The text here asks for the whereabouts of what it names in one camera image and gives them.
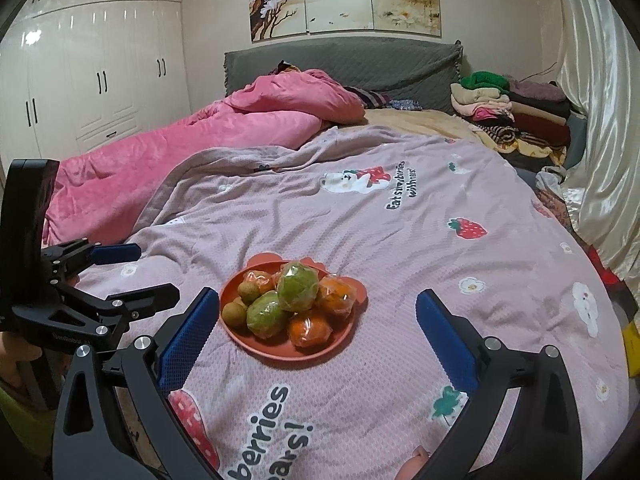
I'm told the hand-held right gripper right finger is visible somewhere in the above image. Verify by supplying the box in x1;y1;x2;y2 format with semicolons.
416;288;583;480

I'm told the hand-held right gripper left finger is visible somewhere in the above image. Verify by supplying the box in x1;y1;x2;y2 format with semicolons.
51;287;223;480

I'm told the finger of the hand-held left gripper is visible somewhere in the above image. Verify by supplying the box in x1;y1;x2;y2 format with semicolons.
42;239;142;286
52;283;181;335

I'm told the small brown round fruit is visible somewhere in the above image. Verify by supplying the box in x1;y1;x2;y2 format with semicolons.
221;297;248;331
237;280;261;306

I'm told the plastic-wrapped green fruit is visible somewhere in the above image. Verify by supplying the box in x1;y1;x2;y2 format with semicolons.
276;261;320;312
246;290;293;339

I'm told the plastic-wrapped orange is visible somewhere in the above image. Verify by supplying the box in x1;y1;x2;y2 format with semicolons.
315;275;357;318
242;270;277;295
287;310;333;349

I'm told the orange plastic plate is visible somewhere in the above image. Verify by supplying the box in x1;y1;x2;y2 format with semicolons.
220;254;368;360

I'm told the person's left hand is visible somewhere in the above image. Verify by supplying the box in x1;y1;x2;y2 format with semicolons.
0;332;33;387

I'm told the lilac strawberry printed blanket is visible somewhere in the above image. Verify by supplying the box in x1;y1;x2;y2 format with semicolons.
75;125;631;480

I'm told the pink duvet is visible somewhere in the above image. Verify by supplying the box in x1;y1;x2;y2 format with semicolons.
42;69;366;246

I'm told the white wardrobe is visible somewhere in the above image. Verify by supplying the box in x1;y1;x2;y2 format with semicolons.
0;0;193;161

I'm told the beige bed sheet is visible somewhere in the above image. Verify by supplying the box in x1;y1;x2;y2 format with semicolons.
360;107;501;143

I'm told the pile of folded clothes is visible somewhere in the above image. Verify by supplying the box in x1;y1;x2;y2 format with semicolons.
450;71;573;171

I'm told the grey-blue pillow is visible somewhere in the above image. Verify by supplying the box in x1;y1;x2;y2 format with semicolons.
565;110;590;167

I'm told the dark striped cloth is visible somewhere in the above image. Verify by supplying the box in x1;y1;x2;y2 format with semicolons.
345;86;391;110

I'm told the grey quilted headboard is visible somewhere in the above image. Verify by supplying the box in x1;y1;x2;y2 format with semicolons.
223;36;463;111

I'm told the cream satin curtain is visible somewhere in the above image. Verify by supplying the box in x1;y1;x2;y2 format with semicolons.
552;0;640;281

